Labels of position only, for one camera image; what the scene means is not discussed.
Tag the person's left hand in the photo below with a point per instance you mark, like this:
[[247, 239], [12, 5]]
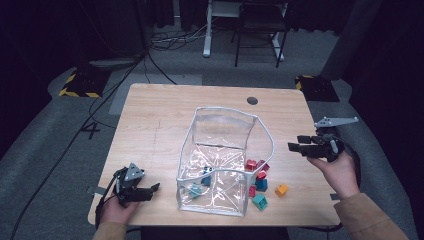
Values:
[[113, 213]]

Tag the orange toy block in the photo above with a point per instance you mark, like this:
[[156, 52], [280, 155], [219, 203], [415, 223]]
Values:
[[281, 190]]

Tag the black chair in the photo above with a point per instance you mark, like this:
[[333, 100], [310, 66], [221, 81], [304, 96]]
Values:
[[261, 20]]

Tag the white desk frame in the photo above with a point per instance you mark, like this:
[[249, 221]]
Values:
[[208, 33]]

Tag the person's lap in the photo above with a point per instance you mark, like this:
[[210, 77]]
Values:
[[213, 235]]

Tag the magenta toy block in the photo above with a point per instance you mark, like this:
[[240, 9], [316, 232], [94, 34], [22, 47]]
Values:
[[264, 165]]

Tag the grey tape strip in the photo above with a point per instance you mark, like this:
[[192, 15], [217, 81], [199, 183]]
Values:
[[98, 190]]

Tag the black yellow striped stand base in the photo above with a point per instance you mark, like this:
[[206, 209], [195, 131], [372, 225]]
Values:
[[83, 85], [316, 89]]

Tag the person's right hand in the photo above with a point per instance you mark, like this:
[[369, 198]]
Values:
[[340, 176]]

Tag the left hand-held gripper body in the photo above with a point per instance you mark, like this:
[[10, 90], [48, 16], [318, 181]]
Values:
[[125, 191]]

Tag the grey flat stand base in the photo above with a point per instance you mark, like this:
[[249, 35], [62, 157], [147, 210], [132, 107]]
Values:
[[113, 63]]

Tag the black tape floor mark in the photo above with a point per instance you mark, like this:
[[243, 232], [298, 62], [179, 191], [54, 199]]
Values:
[[94, 128]]

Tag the dark blue long toy block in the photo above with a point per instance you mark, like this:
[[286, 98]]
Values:
[[206, 175]]

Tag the red toy block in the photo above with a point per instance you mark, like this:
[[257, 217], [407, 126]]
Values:
[[261, 174], [250, 164], [252, 190]]

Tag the grey curtain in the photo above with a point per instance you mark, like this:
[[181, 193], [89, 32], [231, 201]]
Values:
[[350, 40]]

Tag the clear plastic bag white trim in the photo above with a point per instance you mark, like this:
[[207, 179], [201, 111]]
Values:
[[220, 200]]

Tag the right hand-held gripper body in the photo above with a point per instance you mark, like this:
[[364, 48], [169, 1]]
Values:
[[325, 140]]

